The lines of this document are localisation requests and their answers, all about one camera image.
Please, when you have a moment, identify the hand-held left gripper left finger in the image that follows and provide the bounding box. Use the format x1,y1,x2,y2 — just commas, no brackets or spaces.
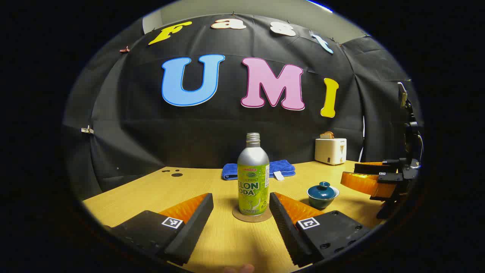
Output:
108,193,214,266

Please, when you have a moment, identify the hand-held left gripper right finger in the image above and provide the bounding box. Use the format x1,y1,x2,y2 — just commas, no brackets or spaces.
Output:
269,191,372,268

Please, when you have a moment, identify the round cork coaster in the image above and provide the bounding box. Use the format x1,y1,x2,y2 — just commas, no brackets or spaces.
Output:
232,207,273,223

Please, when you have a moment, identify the teal teacup lid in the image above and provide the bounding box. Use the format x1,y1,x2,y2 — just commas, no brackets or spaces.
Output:
307,182,340,198

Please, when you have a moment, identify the teal teacup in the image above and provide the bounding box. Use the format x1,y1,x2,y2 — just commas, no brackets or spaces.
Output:
307,187,340,210

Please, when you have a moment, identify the silver green water bottle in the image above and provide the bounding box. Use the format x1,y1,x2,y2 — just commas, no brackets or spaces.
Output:
237,133,270,217

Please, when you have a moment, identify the white toaster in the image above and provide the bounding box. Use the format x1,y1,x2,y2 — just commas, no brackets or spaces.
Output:
314,138,347,166

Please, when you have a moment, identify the blue folded towel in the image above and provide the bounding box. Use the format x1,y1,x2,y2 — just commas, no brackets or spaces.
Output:
222,160,296,180

